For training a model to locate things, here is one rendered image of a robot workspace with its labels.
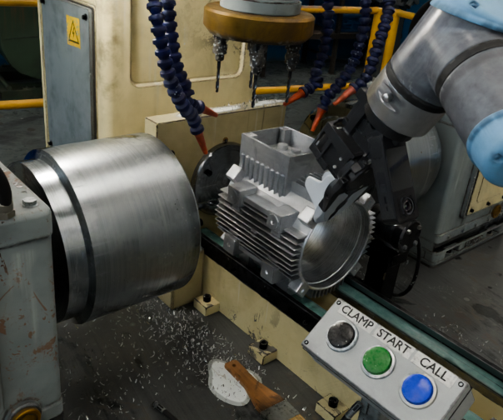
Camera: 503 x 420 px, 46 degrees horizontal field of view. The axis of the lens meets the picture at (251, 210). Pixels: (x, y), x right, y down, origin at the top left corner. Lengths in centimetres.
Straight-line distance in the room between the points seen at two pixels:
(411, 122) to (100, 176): 39
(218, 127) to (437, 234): 56
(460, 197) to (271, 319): 57
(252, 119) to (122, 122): 24
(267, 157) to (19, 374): 47
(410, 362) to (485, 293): 74
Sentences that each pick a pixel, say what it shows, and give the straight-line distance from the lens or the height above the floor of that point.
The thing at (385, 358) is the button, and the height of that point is 107.
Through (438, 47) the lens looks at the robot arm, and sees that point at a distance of 65.
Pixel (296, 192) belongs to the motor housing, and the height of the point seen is 109.
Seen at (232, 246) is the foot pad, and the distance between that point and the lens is 99.
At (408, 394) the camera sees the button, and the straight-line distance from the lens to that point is 62.
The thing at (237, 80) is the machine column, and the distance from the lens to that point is 124.
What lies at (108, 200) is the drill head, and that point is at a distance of 77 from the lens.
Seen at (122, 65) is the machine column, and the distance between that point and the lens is 108.
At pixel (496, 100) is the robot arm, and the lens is 59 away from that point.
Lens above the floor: 146
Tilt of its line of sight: 26 degrees down
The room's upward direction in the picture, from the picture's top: 6 degrees clockwise
